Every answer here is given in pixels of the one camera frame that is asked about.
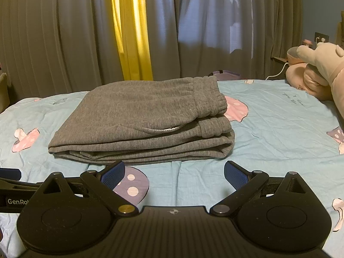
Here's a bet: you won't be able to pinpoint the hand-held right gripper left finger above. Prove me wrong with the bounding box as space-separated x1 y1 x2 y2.
40 161 137 215

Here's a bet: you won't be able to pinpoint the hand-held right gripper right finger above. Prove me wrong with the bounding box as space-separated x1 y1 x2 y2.
210 161 308 215

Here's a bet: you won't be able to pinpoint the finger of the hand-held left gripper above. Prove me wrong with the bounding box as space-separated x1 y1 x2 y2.
0 168 43 189

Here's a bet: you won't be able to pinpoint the grey pants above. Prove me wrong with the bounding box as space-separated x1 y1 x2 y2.
48 76 235 166

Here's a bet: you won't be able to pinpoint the light blue printed bedsheet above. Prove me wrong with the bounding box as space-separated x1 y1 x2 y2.
0 79 344 258

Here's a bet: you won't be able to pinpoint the round pink plush toy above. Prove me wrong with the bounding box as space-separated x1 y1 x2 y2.
285 46 335 100

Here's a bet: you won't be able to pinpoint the dark wooden nightstand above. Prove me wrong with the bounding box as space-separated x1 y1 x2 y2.
271 56 289 79

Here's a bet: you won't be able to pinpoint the yellow curtain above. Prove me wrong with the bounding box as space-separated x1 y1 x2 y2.
110 0 154 81

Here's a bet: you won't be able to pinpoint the long pink plush toy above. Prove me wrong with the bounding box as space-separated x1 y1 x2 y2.
296 42 344 103

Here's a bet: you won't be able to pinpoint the grey curtain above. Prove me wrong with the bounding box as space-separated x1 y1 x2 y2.
0 0 125 105
144 0 305 80

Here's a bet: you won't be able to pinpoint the white charging cable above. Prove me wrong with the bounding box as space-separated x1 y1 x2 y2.
266 62 290 80

